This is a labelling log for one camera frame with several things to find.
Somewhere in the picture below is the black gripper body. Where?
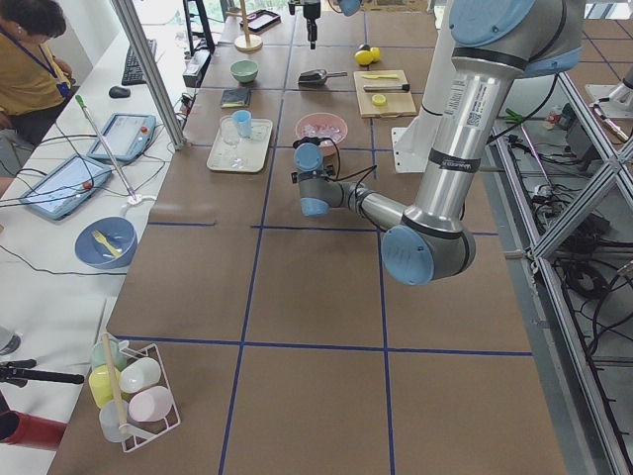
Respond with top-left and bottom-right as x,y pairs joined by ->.
293,137 -> 326,147
288,0 -> 321,20

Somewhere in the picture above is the metal ice scoop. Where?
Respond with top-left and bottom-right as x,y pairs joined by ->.
297,69 -> 348,87

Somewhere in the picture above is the clear ice cubes pile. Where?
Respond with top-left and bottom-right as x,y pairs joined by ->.
300,123 -> 345,145

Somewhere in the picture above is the light blue cup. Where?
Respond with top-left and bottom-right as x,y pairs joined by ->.
231,110 -> 252,138

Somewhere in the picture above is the white cup in rack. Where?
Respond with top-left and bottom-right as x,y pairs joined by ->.
119,357 -> 161,394

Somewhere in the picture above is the green cup in rack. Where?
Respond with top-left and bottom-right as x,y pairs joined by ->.
90,338 -> 128,371

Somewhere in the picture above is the pink cup in rack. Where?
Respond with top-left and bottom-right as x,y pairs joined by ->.
129,386 -> 173,423

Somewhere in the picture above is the yellow cup in rack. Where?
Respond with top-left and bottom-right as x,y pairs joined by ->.
88,365 -> 114,409

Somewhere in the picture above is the grey-blue cup in rack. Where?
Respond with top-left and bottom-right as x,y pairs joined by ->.
99,400 -> 131,442

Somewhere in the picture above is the pink bowl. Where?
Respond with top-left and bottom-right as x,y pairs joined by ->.
295,112 -> 348,156

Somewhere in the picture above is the yellow lemon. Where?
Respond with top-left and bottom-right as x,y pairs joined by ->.
354,49 -> 374,66
370,47 -> 382,62

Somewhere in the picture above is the wooden paper towel stand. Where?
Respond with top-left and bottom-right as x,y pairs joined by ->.
233,0 -> 263,52

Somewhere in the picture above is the lemon half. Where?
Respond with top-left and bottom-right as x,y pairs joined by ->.
371,94 -> 387,107

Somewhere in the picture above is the dark grey folded cloth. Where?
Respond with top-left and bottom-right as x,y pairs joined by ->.
221,88 -> 251,109

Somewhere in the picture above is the clear wine glass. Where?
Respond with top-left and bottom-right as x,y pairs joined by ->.
221,117 -> 245,170

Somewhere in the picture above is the white serving tray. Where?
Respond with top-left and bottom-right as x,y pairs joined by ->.
207,116 -> 273,173

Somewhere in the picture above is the yellow plastic knife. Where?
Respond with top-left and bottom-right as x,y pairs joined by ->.
361,73 -> 400,80

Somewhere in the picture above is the green ceramic bowl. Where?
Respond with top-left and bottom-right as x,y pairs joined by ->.
229,59 -> 259,84

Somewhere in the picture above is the wooden cutting board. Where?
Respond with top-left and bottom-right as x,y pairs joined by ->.
353,69 -> 417,119

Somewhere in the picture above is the metal muddler bar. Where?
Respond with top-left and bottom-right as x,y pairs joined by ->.
363,83 -> 410,93

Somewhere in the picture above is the far teach pendant tablet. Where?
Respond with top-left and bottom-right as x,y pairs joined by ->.
101,113 -> 156,163

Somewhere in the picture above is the teach pendant tablet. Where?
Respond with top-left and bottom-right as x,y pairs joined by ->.
19,154 -> 112,221
101,113 -> 156,163

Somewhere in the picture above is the black keyboard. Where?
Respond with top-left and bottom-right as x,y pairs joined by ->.
121,46 -> 146,86

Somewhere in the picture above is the black computer mouse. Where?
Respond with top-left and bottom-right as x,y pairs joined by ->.
108,86 -> 131,99

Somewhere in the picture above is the blue bowl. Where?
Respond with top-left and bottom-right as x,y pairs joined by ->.
74,216 -> 137,270

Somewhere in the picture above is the yellow plastic fork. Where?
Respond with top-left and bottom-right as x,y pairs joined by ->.
91,230 -> 121,258

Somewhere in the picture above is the metal rod with green tip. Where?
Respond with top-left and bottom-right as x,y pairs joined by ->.
74,94 -> 137,205

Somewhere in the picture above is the near teach pendant tablet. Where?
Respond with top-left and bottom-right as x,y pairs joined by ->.
19,154 -> 112,221

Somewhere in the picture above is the person in yellow shirt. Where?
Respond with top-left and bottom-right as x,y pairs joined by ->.
1,0 -> 76,145

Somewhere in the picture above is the black tripod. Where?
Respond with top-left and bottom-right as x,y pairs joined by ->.
1,359 -> 84,388

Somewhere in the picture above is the red cylinder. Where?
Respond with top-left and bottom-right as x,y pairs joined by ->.
1,411 -> 66,450

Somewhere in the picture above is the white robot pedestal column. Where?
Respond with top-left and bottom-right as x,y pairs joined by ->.
391,0 -> 455,173

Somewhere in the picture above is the aluminium frame post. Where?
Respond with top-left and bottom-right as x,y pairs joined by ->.
112,0 -> 186,150

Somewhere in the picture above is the white wire cup rack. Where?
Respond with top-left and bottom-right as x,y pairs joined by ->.
99,333 -> 181,453

